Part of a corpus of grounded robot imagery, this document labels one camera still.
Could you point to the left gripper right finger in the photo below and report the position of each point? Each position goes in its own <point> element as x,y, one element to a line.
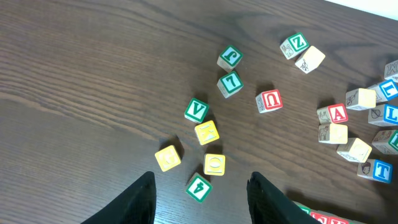
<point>268,205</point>

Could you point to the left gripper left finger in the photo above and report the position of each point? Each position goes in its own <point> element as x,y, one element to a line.
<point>136,204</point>

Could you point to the red u block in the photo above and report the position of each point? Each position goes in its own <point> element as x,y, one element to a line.
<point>268,101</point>
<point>337,220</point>

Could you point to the green N block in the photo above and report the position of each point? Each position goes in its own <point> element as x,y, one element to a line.
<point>303,207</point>

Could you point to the red E block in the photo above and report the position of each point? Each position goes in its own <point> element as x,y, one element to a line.
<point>320,217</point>

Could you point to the yellow G block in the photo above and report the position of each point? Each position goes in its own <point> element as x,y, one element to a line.
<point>168,158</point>

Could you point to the green 4 block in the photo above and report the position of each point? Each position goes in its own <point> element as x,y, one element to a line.
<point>198,187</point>

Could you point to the yellow O block left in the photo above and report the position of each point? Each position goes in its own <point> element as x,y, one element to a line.
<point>214,164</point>

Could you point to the yellow o block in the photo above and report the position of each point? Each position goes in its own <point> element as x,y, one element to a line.
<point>333,133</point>
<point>214,164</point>

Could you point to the yellow K block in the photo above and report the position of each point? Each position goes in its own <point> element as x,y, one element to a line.
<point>206,132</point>

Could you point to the yellow O block centre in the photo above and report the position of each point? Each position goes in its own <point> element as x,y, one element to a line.
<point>333,133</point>

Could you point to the yellow C block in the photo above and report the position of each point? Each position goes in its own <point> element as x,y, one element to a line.
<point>355,150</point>

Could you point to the green V block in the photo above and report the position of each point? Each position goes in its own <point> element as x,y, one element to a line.
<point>196,110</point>

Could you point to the blue T block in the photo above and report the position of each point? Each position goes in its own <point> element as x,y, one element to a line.
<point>375,170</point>

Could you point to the red A block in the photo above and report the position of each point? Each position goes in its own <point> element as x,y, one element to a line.
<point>332,114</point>

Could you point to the green 7 block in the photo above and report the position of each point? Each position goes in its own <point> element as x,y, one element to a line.
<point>230,84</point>

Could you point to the green B block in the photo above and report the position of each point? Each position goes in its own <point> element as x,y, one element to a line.
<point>386,142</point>

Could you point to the yellow S block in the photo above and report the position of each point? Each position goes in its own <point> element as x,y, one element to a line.
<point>360,99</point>

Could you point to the blue L block lower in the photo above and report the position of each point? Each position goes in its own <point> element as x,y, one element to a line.
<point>383,115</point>

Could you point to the blue l block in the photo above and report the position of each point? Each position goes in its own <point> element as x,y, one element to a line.
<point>385,91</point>
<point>383,115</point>

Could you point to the green J block left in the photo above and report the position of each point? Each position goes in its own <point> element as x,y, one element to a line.
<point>229,58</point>

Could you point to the yellow block beside Z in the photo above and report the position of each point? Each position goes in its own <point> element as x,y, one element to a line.
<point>310,59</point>

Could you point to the green Z block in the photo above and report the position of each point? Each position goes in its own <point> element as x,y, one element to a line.
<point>294,45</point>

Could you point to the blue L block upper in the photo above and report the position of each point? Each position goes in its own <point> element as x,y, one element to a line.
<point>385,91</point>

